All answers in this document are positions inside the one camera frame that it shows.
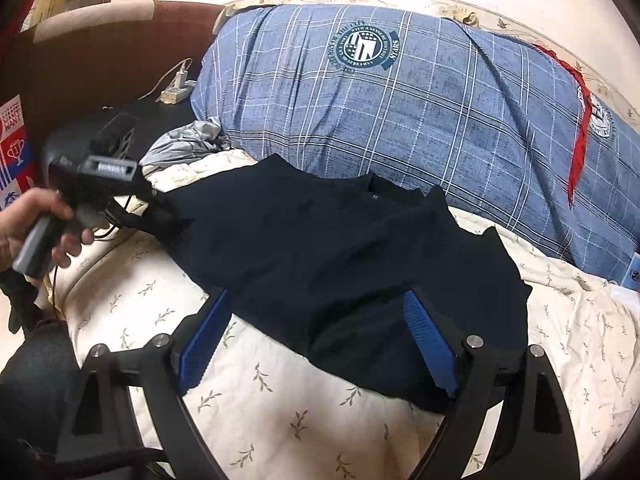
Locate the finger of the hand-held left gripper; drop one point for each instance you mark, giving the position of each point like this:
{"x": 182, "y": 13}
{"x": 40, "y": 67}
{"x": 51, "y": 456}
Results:
{"x": 150, "y": 215}

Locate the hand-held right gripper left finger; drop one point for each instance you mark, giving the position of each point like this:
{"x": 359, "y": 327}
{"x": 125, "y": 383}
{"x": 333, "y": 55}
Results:
{"x": 202, "y": 345}

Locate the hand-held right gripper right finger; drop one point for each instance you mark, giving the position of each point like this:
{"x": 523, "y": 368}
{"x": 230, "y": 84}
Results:
{"x": 430, "y": 345}

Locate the dark navy zip jacket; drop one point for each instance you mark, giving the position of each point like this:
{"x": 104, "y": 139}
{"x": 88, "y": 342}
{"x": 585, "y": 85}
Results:
{"x": 325, "y": 260}

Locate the person's left hand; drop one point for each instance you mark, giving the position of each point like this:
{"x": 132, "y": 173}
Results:
{"x": 25, "y": 215}

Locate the red blue printed poster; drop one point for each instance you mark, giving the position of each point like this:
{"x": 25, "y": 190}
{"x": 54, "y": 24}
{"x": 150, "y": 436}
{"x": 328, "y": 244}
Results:
{"x": 15, "y": 155}

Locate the grey crumpled cloth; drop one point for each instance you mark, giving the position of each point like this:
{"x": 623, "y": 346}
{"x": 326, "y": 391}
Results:
{"x": 180, "y": 142}

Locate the black bedside table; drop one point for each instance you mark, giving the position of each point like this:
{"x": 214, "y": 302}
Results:
{"x": 155, "y": 120}

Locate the white leaf-print bed sheet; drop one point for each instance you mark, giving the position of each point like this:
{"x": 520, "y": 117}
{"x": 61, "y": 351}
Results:
{"x": 275, "y": 410}

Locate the brown padded headboard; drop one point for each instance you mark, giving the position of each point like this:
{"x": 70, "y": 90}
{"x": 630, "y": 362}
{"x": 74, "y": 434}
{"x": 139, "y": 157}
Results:
{"x": 100, "y": 60}

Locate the white power strip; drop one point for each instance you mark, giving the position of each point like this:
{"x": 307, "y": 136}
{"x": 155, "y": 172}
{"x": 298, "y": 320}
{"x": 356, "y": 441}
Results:
{"x": 176, "y": 92}

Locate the white plug-in charger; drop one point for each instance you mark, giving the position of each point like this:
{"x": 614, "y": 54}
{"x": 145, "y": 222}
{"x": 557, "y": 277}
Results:
{"x": 180, "y": 75}

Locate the person's dark clothing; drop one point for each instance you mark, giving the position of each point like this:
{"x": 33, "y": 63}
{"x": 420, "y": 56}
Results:
{"x": 35, "y": 385}

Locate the blue plaid quilt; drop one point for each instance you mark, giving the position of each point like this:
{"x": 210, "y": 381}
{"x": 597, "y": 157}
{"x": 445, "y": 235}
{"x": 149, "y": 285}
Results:
{"x": 425, "y": 135}

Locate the blue quilt label tag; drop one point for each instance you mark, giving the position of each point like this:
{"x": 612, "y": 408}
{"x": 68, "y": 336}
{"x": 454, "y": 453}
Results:
{"x": 632, "y": 272}

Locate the red cloth strip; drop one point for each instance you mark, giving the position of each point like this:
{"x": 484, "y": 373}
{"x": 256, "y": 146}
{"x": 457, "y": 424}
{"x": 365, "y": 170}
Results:
{"x": 577, "y": 160}

